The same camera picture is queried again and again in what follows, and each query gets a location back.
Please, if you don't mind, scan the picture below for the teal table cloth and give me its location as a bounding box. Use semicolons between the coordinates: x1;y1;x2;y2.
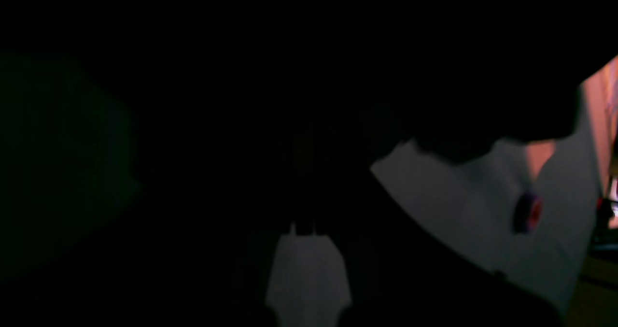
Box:
265;104;604;327

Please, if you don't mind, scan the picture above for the black t-shirt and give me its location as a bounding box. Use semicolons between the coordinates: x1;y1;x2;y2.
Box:
1;0;617;327

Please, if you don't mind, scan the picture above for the purple tape roll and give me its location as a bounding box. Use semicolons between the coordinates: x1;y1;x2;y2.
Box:
512;191;543;234

